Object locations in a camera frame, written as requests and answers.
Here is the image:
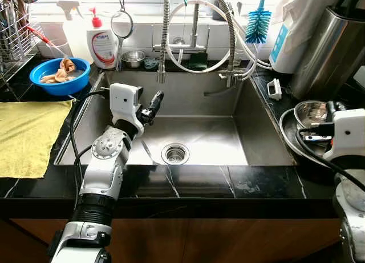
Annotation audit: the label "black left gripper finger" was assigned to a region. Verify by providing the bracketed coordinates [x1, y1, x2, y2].
[147, 90, 165, 116]

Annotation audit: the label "steel spring kitchen faucet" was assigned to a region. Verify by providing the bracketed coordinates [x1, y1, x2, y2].
[153, 0, 252, 97]

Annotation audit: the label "stainless steel kitchen sink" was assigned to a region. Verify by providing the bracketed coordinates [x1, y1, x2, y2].
[54, 69, 297, 167]

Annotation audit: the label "stainless steel mixing bowl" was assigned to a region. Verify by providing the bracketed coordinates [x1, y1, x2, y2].
[294, 100, 329, 127]

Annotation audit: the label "large stainless steel plate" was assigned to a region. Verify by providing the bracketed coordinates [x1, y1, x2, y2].
[279, 100, 337, 161]

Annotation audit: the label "small clear glass cup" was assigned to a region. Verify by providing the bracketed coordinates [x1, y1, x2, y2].
[144, 56, 160, 70]

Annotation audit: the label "steel sink drain strainer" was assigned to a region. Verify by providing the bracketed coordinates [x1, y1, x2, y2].
[161, 142, 190, 165]

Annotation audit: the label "small stainless steel bowl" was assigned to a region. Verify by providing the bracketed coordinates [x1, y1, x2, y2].
[121, 51, 146, 68]

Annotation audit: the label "stainless steel knife block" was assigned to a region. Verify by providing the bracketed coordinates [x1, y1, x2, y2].
[290, 0, 365, 100]

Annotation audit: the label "dark green sponge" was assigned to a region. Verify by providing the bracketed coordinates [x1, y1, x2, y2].
[188, 51, 207, 71]

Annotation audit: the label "small white plastic holder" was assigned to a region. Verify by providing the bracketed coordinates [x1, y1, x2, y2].
[267, 78, 282, 100]

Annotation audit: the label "white dish soap pump bottle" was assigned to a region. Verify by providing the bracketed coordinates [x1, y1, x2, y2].
[86, 7, 119, 70]

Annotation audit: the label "white container blue label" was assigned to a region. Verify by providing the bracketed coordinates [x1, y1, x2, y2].
[269, 0, 337, 75]

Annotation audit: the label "blue plastic bowl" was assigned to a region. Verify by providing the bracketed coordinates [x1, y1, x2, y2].
[29, 57, 91, 97]

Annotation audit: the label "beige food pieces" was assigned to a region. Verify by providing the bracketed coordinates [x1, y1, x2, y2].
[40, 56, 76, 84]

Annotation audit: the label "white spray bottle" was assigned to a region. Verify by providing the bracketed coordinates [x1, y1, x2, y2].
[57, 1, 92, 61]

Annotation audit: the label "blue bottle brush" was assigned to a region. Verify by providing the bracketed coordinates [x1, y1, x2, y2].
[246, 0, 272, 44]

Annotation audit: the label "yellow dish cloth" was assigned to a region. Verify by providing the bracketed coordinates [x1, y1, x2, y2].
[0, 100, 74, 179]

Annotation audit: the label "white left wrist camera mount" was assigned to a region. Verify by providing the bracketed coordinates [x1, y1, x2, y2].
[108, 83, 144, 130]

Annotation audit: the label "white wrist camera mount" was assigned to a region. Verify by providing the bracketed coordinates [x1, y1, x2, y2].
[108, 83, 144, 130]
[324, 108, 365, 161]

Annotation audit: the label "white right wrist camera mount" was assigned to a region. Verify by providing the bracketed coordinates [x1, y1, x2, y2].
[324, 108, 365, 161]

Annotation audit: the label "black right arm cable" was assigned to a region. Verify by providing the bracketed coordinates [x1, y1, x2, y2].
[278, 106, 365, 189]

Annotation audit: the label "round wire mesh strainer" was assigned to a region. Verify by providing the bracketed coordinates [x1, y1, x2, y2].
[110, 0, 134, 72]

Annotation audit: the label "white flexible hose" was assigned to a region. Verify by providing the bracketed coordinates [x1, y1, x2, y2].
[165, 0, 274, 75]

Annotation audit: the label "red handled utensil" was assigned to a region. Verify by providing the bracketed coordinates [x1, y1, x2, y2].
[26, 25, 60, 52]

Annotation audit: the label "metal wire dish rack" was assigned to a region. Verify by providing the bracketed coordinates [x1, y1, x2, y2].
[0, 0, 40, 78]

